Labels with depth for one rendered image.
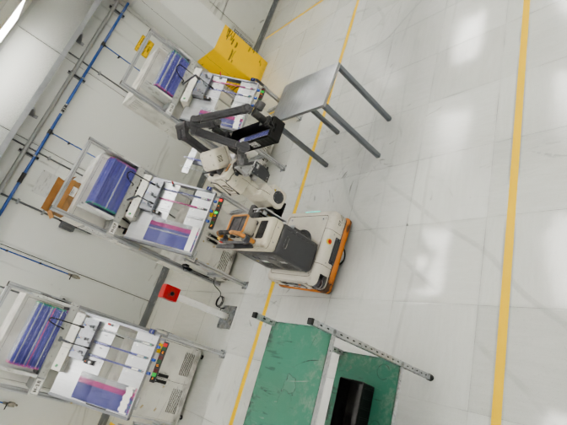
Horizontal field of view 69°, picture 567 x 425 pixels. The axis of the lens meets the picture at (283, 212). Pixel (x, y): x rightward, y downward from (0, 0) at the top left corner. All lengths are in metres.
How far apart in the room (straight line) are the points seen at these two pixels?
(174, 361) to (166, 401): 0.36
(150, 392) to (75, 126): 3.39
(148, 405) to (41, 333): 1.15
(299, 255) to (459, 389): 1.39
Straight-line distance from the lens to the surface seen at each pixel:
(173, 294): 4.07
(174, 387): 4.45
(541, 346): 2.64
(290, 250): 3.15
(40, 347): 4.11
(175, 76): 4.93
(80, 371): 4.14
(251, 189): 3.19
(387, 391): 2.54
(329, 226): 3.41
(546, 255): 2.80
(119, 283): 5.84
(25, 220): 5.60
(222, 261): 4.59
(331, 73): 3.67
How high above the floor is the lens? 2.45
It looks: 33 degrees down
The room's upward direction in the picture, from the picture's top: 57 degrees counter-clockwise
